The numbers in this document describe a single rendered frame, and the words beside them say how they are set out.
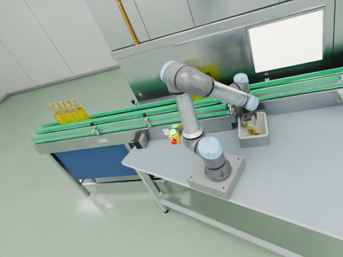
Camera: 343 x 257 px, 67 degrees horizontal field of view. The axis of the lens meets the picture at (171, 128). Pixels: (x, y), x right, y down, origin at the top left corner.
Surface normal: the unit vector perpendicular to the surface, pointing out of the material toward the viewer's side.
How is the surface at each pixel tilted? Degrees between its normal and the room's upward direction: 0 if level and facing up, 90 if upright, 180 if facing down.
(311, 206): 0
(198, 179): 2
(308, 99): 90
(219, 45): 90
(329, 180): 0
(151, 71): 90
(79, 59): 90
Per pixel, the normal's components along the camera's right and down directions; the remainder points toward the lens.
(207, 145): -0.25, -0.64
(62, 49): -0.18, 0.68
